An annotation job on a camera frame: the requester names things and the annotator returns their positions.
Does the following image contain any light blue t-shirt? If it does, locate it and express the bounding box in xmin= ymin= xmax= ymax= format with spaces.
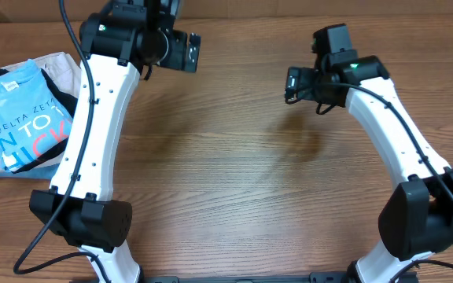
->
xmin=0 ymin=59 xmax=72 ymax=174

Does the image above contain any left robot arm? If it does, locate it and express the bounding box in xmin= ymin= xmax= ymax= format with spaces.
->
xmin=29 ymin=9 xmax=201 ymax=282

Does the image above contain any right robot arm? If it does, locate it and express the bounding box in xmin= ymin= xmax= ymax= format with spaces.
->
xmin=285 ymin=56 xmax=453 ymax=282

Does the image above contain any beige folded garment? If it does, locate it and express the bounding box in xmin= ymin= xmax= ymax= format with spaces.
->
xmin=0 ymin=51 xmax=83 ymax=177

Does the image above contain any light blue bottom garment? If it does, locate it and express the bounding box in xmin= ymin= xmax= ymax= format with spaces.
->
xmin=0 ymin=164 xmax=59 ymax=180

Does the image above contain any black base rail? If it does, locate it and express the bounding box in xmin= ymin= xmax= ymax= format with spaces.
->
xmin=139 ymin=270 xmax=418 ymax=283

